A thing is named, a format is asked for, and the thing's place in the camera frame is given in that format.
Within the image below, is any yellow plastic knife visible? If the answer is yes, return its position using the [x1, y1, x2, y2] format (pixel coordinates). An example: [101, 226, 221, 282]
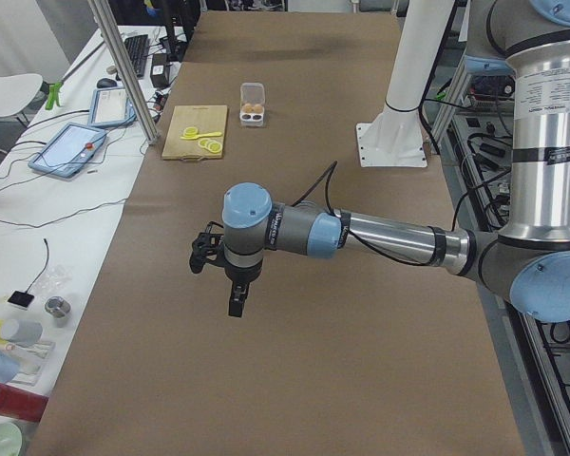
[180, 131, 222, 141]

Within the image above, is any metal cylinder cup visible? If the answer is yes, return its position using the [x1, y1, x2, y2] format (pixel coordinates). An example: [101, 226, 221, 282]
[44, 296, 71, 328]

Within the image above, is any black computer mouse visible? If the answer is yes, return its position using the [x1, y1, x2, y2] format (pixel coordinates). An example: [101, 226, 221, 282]
[96, 78, 118, 89]

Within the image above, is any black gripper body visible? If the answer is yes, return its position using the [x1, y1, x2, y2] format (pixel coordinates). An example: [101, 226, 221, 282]
[224, 250, 264, 287]

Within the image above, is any blue teach pendant far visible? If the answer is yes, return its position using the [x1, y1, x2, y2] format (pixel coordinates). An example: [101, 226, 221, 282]
[87, 86, 136, 128]

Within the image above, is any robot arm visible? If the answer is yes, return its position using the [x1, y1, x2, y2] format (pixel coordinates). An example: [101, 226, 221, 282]
[218, 1, 570, 322]

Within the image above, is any black power adapter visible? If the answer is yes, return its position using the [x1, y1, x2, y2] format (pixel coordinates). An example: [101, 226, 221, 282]
[150, 53, 170, 88]

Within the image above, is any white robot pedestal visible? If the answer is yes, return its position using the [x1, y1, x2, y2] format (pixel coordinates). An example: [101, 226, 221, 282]
[356, 0, 455, 168]

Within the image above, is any grey cup lying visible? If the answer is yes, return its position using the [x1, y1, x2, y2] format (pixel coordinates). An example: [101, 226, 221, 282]
[0, 318, 43, 347]

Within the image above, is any green white clamp tool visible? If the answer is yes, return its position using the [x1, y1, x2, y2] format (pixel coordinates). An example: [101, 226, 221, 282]
[45, 82, 63, 110]

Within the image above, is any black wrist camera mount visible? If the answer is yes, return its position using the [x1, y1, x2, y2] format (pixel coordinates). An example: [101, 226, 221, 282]
[189, 220, 225, 275]

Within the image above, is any red cylinder bottle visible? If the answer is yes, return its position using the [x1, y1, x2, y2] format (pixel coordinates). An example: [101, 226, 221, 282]
[0, 383, 48, 423]

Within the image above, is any black keyboard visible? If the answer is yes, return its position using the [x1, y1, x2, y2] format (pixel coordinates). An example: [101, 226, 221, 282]
[123, 34, 150, 79]

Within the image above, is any wooden cutting board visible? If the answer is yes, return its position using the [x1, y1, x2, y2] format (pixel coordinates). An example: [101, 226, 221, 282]
[161, 104, 228, 162]

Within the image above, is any black square pad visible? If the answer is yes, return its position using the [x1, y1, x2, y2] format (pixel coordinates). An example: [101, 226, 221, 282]
[7, 291, 35, 309]

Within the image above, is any aluminium frame post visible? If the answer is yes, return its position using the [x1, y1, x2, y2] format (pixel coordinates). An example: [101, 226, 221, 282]
[87, 0, 159, 145]

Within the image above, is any blue teach pendant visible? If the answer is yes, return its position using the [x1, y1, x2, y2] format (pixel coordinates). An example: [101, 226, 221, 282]
[87, 86, 136, 128]
[28, 123, 107, 179]

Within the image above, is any clear plastic egg box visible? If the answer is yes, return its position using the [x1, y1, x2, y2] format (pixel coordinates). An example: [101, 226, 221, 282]
[239, 82, 266, 127]

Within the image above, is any green bowl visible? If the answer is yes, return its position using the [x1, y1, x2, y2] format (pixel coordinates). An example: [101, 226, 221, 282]
[0, 423, 23, 456]

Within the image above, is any blue teach pendant near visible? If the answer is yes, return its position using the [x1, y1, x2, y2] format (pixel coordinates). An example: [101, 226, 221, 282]
[28, 123, 107, 179]

